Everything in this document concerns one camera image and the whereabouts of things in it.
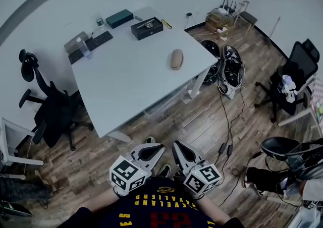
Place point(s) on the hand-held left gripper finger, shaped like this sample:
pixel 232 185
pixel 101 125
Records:
pixel 149 145
pixel 157 160

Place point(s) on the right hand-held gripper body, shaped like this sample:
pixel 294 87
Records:
pixel 202 180

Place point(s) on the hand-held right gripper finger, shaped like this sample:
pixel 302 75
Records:
pixel 177 157
pixel 190 151

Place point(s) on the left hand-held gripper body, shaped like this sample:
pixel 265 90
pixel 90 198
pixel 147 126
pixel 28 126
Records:
pixel 127 175

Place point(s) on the person's left forearm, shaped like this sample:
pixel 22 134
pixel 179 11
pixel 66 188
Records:
pixel 103 203

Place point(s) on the person's right forearm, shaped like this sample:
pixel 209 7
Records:
pixel 214 209

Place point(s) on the open black and white bag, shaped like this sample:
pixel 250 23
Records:
pixel 233 69

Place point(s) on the person's left shoe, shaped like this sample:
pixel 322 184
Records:
pixel 150 140

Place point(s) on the person's shoe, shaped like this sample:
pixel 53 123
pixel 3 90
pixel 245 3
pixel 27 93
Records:
pixel 164 170
pixel 150 140

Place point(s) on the person's right shoe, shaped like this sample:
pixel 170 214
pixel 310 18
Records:
pixel 164 170

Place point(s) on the black power adapter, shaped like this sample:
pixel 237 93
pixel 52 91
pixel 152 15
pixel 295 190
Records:
pixel 229 150
pixel 222 148

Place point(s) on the person's dark printed shirt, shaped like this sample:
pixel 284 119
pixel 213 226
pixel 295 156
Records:
pixel 156 206

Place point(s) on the black office chair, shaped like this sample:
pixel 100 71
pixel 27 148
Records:
pixel 292 78
pixel 50 111

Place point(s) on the clear plastic bottle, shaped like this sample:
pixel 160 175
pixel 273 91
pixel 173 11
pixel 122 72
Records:
pixel 86 51

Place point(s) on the black keyboard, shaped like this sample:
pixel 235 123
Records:
pixel 92 46

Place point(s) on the black rectangular box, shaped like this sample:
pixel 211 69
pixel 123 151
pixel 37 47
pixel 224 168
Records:
pixel 147 30

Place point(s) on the white device on chair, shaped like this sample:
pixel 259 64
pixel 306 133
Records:
pixel 287 87

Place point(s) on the dark flat device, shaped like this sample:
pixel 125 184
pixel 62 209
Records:
pixel 15 209

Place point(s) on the white side desk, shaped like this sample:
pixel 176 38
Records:
pixel 12 143

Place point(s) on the metallic tool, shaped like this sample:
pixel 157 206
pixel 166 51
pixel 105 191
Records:
pixel 145 24

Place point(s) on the yellow utility knife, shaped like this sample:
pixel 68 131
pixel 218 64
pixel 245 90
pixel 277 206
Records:
pixel 166 23

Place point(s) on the white power strip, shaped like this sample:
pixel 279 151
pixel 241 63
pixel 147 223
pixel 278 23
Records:
pixel 222 30

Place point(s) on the brown cardboard box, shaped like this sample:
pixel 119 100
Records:
pixel 75 42

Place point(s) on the small grey object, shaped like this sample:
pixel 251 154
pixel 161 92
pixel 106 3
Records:
pixel 138 17

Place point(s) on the dark green rectangular box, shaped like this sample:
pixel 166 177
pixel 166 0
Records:
pixel 119 18

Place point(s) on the green label water bottle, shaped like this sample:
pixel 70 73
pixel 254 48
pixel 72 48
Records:
pixel 100 23

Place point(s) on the stack of cardboard boxes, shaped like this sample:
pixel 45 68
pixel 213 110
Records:
pixel 219 21

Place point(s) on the green ball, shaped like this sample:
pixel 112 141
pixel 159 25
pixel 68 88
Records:
pixel 320 111

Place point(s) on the checkered tablecloth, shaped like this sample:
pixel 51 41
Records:
pixel 317 101

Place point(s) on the dark seat stool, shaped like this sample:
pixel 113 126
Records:
pixel 248 18

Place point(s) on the white router with antennas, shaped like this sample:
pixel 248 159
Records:
pixel 227 8

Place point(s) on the black wall plug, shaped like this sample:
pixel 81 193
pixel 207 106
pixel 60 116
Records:
pixel 189 14

